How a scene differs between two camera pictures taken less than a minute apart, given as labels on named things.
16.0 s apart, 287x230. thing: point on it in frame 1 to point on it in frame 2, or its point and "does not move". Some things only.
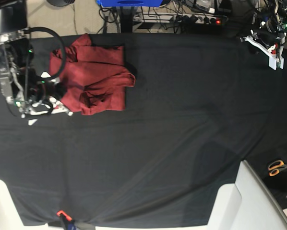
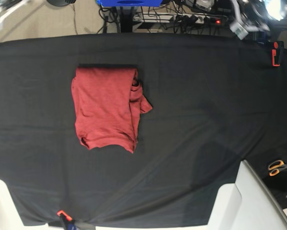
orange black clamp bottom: (68, 221) does not move
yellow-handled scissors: (274, 167) does not move
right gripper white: (274, 61) to (241, 27)
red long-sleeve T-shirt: (94, 77) to (108, 101)
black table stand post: (126, 14) does not move
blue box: (129, 3) does not move
